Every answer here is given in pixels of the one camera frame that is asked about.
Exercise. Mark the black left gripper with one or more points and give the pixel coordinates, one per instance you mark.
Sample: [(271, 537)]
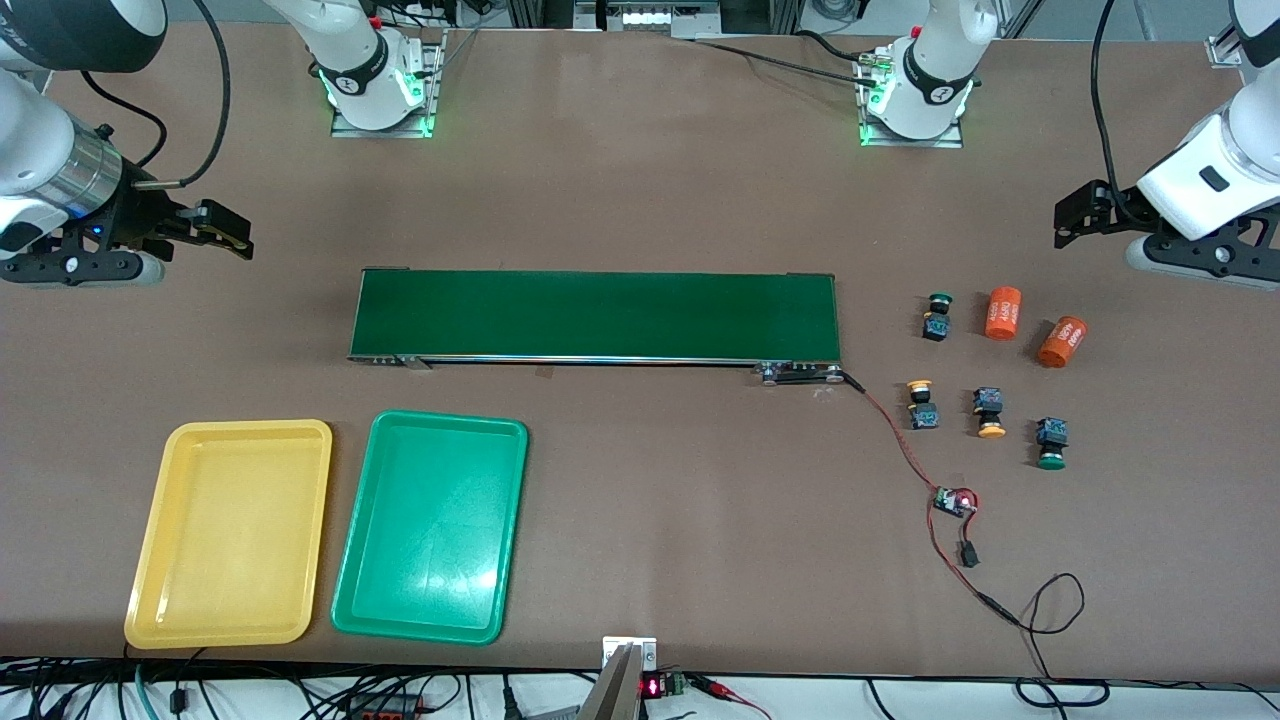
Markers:
[(1103, 205)]

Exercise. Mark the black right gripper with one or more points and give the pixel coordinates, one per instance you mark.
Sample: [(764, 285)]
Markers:
[(137, 215)]

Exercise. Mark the orange cylinder with white print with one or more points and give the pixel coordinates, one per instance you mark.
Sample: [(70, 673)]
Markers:
[(1062, 342), (1002, 313)]

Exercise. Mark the green mushroom push button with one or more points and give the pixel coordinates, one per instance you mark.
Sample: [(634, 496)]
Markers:
[(1051, 432), (936, 325)]

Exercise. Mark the yellow mushroom push button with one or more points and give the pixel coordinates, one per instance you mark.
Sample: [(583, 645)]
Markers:
[(988, 402), (922, 412)]

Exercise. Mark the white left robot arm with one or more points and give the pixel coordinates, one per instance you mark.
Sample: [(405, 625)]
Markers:
[(1250, 130)]

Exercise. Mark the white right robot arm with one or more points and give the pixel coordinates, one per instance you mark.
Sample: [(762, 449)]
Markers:
[(30, 130)]

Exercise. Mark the aluminium corner profile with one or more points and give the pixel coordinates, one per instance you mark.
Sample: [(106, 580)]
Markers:
[(1222, 52)]

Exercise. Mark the yellow plastic tray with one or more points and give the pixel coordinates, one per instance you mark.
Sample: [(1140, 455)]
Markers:
[(230, 540)]

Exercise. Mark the small motor controller board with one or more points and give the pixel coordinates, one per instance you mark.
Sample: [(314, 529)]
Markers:
[(950, 503)]

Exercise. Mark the small black inline connector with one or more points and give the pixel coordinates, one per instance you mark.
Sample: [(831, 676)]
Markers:
[(968, 555)]

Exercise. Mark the green plastic tray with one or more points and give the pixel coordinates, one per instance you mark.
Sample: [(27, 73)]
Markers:
[(430, 530)]

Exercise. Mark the green conveyor belt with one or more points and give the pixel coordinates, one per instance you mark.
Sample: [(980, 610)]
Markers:
[(600, 315)]

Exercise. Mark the white lit panel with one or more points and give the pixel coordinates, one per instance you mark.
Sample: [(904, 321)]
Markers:
[(660, 17)]

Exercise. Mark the black box with orange parts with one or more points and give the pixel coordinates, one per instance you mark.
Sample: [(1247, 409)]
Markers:
[(385, 706)]

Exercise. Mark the red clip leads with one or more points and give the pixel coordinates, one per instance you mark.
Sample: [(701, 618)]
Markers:
[(715, 686)]

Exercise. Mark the grey metal stand bar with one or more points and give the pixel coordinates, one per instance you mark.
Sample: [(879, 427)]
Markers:
[(615, 690)]

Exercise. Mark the module with red display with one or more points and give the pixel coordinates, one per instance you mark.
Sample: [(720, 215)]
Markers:
[(652, 687)]

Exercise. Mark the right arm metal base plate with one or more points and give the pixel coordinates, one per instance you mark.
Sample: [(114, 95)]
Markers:
[(380, 133)]

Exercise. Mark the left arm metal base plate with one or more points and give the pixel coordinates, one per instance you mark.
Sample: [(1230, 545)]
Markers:
[(915, 143)]

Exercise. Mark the aluminium equipment frame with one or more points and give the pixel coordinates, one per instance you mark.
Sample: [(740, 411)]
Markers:
[(785, 15)]

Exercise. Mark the silver metal mounting bracket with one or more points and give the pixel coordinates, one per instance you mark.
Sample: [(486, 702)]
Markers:
[(645, 650)]

